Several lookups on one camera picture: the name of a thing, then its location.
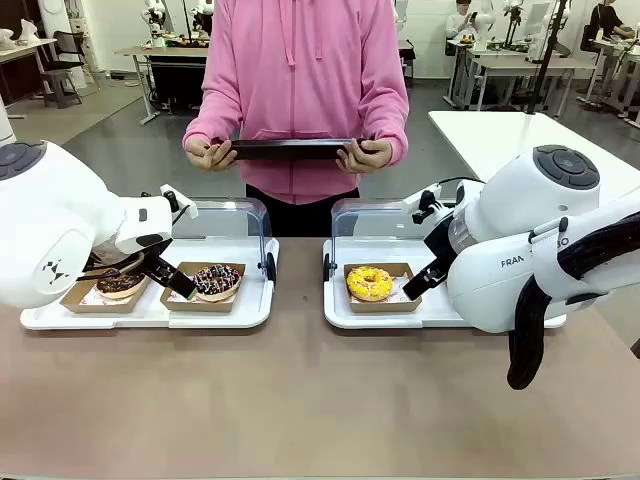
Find black stand pole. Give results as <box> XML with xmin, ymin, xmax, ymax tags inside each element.
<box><xmin>527</xmin><ymin>0</ymin><xmax>572</xmax><ymax>116</ymax></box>

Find clear display case lid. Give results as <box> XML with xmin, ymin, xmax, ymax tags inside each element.
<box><xmin>330</xmin><ymin>197</ymin><xmax>457</xmax><ymax>274</ymax></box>
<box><xmin>171</xmin><ymin>196</ymin><xmax>274</xmax><ymax>282</ymax></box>

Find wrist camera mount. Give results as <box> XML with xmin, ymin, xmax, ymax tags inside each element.
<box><xmin>402</xmin><ymin>183</ymin><xmax>451</xmax><ymax>226</ymax></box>
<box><xmin>159</xmin><ymin>184</ymin><xmax>199</xmax><ymax>222</ymax></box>

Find person's right hand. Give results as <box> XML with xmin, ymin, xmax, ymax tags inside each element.
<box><xmin>183</xmin><ymin>137</ymin><xmax>240</xmax><ymax>173</ymax></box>

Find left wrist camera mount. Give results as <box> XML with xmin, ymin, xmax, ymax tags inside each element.
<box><xmin>159</xmin><ymin>184</ymin><xmax>199</xmax><ymax>222</ymax></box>

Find black sleeved cable bundle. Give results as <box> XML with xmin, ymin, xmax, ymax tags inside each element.
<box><xmin>506</xmin><ymin>211</ymin><xmax>640</xmax><ymax>392</ymax></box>

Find white display case base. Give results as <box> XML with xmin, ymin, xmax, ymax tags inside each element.
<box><xmin>322</xmin><ymin>234</ymin><xmax>568</xmax><ymax>331</ymax></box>
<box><xmin>19</xmin><ymin>234</ymin><xmax>281</xmax><ymax>331</ymax></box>

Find person's left forearm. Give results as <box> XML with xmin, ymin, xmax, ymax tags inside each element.
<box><xmin>357</xmin><ymin>84</ymin><xmax>411</xmax><ymax>167</ymax></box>

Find white side table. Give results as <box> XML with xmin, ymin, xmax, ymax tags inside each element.
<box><xmin>427</xmin><ymin>110</ymin><xmax>640</xmax><ymax>211</ymax></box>

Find sprinkled chocolate donut in box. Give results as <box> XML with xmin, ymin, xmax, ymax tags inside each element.
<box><xmin>159</xmin><ymin>260</ymin><xmax>248</xmax><ymax>314</ymax></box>

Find person in pink hoodie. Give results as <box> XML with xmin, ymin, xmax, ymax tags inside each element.
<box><xmin>182</xmin><ymin>0</ymin><xmax>411</xmax><ymax>207</ymax></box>

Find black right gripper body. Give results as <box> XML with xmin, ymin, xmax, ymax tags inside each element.
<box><xmin>423</xmin><ymin>212</ymin><xmax>460</xmax><ymax>268</ymax></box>

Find black cabinet under desk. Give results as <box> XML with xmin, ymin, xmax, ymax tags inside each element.
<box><xmin>148</xmin><ymin>53</ymin><xmax>209</xmax><ymax>110</ymax></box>

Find seated person in black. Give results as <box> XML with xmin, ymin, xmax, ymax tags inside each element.
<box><xmin>579</xmin><ymin>1</ymin><xmax>627</xmax><ymax>54</ymax></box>

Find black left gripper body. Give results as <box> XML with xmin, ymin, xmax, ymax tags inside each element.
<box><xmin>142</xmin><ymin>238</ymin><xmax>180</xmax><ymax>284</ymax></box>

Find seated person in white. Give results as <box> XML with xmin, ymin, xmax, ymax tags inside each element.
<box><xmin>444</xmin><ymin>0</ymin><xmax>477</xmax><ymax>42</ymax></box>

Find long grey background desk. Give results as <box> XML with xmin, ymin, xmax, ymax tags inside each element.
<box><xmin>446</xmin><ymin>38</ymin><xmax>597</xmax><ymax>112</ymax></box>

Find black trousers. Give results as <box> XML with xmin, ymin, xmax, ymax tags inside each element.
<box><xmin>244</xmin><ymin>183</ymin><xmax>362</xmax><ymax>239</ymax></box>

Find person's right forearm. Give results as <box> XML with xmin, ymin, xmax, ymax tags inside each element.
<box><xmin>182</xmin><ymin>84</ymin><xmax>242</xmax><ymax>151</ymax></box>

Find person's left hand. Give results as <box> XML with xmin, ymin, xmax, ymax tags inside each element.
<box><xmin>335</xmin><ymin>138</ymin><xmax>393</xmax><ymax>175</ymax></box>

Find yellow sprinkled donut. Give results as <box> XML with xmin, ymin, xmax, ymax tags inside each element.
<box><xmin>345</xmin><ymin>265</ymin><xmax>395</xmax><ymax>303</ymax></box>

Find desk with white objects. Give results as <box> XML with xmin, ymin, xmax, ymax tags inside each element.
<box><xmin>0</xmin><ymin>18</ymin><xmax>59</xmax><ymax>120</ymax></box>

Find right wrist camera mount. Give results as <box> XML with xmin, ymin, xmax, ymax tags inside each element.
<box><xmin>402</xmin><ymin>183</ymin><xmax>451</xmax><ymax>226</ymax></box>

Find dark brown serving tray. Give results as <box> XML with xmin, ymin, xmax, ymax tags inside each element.
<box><xmin>228</xmin><ymin>137</ymin><xmax>382</xmax><ymax>163</ymax></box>

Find white cylindrical pedestal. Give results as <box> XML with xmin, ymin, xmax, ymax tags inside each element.
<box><xmin>0</xmin><ymin>93</ymin><xmax>15</xmax><ymax>147</ymax></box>

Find chocolate donut with sprinkles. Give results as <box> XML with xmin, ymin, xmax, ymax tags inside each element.
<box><xmin>191</xmin><ymin>263</ymin><xmax>244</xmax><ymax>303</ymax></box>

